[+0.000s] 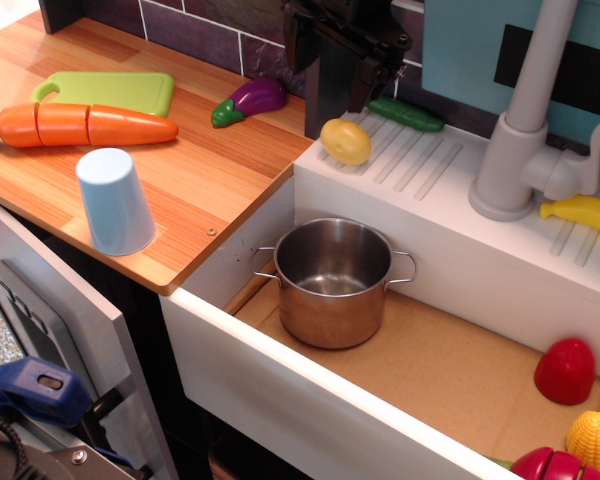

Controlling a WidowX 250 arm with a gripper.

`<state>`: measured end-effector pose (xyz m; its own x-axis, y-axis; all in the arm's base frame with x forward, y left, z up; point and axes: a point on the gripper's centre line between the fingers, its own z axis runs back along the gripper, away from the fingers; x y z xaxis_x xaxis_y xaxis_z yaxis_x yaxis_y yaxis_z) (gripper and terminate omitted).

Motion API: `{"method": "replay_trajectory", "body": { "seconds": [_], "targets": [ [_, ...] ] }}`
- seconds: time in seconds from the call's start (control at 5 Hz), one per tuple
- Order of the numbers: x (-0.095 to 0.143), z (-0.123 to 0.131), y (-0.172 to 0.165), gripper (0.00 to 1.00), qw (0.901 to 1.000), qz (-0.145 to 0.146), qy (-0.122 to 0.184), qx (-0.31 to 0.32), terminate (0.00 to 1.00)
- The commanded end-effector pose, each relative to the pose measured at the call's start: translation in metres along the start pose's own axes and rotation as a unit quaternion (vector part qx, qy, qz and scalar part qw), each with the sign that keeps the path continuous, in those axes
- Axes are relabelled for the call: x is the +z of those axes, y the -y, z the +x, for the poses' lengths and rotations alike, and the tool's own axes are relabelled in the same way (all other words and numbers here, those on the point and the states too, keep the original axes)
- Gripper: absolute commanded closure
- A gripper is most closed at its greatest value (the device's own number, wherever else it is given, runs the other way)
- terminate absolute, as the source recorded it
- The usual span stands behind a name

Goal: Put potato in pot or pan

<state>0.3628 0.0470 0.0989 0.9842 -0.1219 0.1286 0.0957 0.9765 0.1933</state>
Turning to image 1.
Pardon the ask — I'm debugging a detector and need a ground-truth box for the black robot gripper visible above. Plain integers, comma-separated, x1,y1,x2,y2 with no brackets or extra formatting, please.
283,1,412,113

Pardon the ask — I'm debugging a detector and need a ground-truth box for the yellow toy potato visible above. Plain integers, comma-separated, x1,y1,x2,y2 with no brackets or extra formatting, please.
320,119,372,166

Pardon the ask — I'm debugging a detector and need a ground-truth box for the stainless steel pot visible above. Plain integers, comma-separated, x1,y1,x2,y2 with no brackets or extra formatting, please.
249,218,419,350

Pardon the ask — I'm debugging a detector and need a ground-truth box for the purple toy eggplant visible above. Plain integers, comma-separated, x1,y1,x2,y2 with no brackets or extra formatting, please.
211,77,287,128

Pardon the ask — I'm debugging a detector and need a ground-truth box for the green toy cucumber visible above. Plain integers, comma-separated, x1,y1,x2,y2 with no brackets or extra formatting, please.
368,97,445,132

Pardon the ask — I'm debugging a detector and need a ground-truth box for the green plastic cutting board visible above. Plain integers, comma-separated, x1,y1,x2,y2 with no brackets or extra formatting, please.
31,71,175,118

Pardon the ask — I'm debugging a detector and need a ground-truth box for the grey toy faucet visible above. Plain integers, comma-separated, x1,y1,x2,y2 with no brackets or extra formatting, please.
469,1,600,222

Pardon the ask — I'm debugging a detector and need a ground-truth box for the light blue plastic cup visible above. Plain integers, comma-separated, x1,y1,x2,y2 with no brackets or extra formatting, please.
76,148,156,256

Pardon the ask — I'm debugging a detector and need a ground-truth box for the yellow toy banana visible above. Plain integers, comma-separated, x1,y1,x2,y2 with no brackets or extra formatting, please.
539,195,600,232

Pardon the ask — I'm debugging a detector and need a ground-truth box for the orange toy carrot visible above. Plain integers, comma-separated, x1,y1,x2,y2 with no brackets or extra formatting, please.
0,102,179,148

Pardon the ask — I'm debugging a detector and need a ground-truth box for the white toy sink basin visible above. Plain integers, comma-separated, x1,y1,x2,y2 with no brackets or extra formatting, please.
161,112,600,479

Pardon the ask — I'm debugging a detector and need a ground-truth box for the grey oven door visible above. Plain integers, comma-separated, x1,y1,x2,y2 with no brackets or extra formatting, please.
0,206,178,479

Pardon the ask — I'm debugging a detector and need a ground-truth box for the red toy pepper half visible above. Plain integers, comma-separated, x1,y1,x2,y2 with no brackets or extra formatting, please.
534,337,597,405

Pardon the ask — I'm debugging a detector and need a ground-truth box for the blue clamp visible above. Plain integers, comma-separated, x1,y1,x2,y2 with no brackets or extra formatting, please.
0,356,91,428

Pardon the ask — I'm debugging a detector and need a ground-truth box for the red sliced toy fruit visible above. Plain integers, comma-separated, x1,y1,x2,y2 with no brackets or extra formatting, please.
511,447,600,480

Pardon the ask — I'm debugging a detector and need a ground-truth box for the yellow toy corn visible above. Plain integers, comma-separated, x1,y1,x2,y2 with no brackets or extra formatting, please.
566,411,600,472

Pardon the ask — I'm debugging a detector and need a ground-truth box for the black cable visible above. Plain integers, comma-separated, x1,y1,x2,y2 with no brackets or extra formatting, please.
0,404,36,480

